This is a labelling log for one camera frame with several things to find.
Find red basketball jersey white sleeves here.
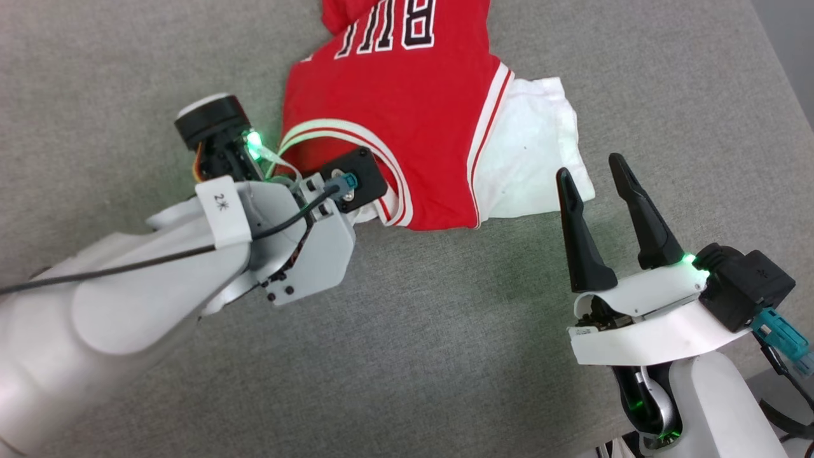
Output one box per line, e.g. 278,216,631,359
264,0,597,231

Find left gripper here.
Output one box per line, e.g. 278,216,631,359
174,94,357,307

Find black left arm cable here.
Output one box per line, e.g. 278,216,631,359
0,177,358,297

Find right arm cable teal plug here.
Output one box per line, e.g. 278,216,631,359
750,309,814,446

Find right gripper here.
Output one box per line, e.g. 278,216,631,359
556,153,755,454

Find white cable label tag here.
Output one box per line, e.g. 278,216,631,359
195,176,253,249

